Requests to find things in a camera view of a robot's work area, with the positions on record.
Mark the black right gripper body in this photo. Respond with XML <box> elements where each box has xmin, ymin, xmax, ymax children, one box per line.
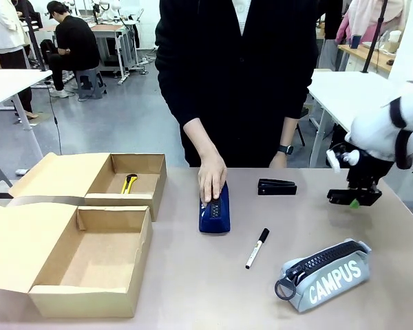
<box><xmin>346</xmin><ymin>152</ymin><xmax>395</xmax><ymax>190</ymax></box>

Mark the grey CAMPUS pencil case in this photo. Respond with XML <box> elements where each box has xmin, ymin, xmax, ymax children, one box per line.
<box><xmin>274</xmin><ymin>239</ymin><xmax>372</xmax><ymax>314</ymax></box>

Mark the navy blue pencil case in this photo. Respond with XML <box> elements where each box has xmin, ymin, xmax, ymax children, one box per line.
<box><xmin>198</xmin><ymin>181</ymin><xmax>231</xmax><ymax>235</ymax></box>

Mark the person's left forearm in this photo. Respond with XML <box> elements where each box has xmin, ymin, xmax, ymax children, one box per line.
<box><xmin>278</xmin><ymin>115</ymin><xmax>299</xmax><ymax>149</ymax></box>

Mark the person's right forearm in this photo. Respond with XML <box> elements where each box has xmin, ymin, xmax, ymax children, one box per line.
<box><xmin>182</xmin><ymin>118</ymin><xmax>225</xmax><ymax>166</ymax></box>

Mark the small open cardboard box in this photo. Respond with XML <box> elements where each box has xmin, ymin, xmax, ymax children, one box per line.
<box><xmin>8</xmin><ymin>152</ymin><xmax>168</xmax><ymax>223</ymax></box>

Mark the large open cardboard box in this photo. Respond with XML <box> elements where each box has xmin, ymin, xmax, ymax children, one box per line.
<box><xmin>0</xmin><ymin>201</ymin><xmax>154</xmax><ymax>319</ymax></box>

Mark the person's left hand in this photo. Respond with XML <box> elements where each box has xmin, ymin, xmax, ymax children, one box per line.
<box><xmin>268</xmin><ymin>152</ymin><xmax>288</xmax><ymax>169</ymax></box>

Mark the person's right hand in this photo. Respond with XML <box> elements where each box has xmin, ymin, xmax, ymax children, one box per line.
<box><xmin>197</xmin><ymin>156</ymin><xmax>229</xmax><ymax>204</ymax></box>

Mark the black stapler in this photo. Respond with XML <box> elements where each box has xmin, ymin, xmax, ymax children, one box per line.
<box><xmin>257</xmin><ymin>177</ymin><xmax>298</xmax><ymax>197</ymax></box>

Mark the white marker with black cap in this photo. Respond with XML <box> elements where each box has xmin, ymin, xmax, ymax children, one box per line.
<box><xmin>244</xmin><ymin>228</ymin><xmax>271</xmax><ymax>270</ymax></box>

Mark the wooden counter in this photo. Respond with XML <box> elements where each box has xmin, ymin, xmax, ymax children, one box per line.
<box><xmin>338</xmin><ymin>41</ymin><xmax>401</xmax><ymax>79</ymax></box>

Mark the white container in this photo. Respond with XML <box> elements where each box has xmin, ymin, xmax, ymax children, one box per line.
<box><xmin>386</xmin><ymin>30</ymin><xmax>404</xmax><ymax>53</ymax></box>

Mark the thin black stand pole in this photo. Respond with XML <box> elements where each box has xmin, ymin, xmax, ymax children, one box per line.
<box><xmin>361</xmin><ymin>0</ymin><xmax>390</xmax><ymax>74</ymax></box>

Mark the standing person in dark top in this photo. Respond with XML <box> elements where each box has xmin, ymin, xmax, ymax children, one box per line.
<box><xmin>317</xmin><ymin>0</ymin><xmax>343</xmax><ymax>72</ymax></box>

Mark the person in pink garment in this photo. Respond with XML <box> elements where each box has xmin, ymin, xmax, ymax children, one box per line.
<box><xmin>335</xmin><ymin>0</ymin><xmax>407</xmax><ymax>46</ymax></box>

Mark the person torso in black cardigan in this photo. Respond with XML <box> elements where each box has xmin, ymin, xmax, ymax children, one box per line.
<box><xmin>154</xmin><ymin>0</ymin><xmax>320</xmax><ymax>168</ymax></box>

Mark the yellow utility knife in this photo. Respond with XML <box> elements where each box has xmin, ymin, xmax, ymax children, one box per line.
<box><xmin>120</xmin><ymin>174</ymin><xmax>139</xmax><ymax>195</ymax></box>

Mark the grey step stool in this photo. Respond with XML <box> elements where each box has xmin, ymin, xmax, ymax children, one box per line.
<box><xmin>76</xmin><ymin>66</ymin><xmax>108</xmax><ymax>100</ymax></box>

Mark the background workbench desk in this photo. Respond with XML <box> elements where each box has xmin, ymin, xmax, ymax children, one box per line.
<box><xmin>87</xmin><ymin>23</ymin><xmax>140</xmax><ymax>85</ymax></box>

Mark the seated person in black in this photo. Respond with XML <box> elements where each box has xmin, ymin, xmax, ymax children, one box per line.
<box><xmin>46</xmin><ymin>0</ymin><xmax>101</xmax><ymax>99</ymax></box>

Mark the black stand pole with tray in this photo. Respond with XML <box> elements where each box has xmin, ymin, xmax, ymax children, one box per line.
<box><xmin>19</xmin><ymin>0</ymin><xmax>50</xmax><ymax>72</ymax></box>

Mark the white table with white legs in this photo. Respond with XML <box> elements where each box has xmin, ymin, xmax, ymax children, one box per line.
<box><xmin>0</xmin><ymin>69</ymin><xmax>54</xmax><ymax>175</ymax></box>

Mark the standing person in white jacket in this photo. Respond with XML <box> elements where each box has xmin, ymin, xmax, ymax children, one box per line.
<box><xmin>0</xmin><ymin>0</ymin><xmax>39</xmax><ymax>120</ymax></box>

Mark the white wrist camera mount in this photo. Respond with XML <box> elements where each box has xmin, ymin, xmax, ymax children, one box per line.
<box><xmin>326</xmin><ymin>144</ymin><xmax>361</xmax><ymax>174</ymax></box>

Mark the black braided arm cable sleeve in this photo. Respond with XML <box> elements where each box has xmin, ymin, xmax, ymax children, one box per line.
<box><xmin>389</xmin><ymin>97</ymin><xmax>413</xmax><ymax>170</ymax></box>

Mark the white table with grey frame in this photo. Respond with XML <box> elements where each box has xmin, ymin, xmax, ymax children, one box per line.
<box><xmin>306</xmin><ymin>68</ymin><xmax>411</xmax><ymax>169</ymax></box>

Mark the black floor cable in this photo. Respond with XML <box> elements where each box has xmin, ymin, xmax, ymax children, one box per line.
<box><xmin>47</xmin><ymin>80</ymin><xmax>63</xmax><ymax>156</ymax></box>

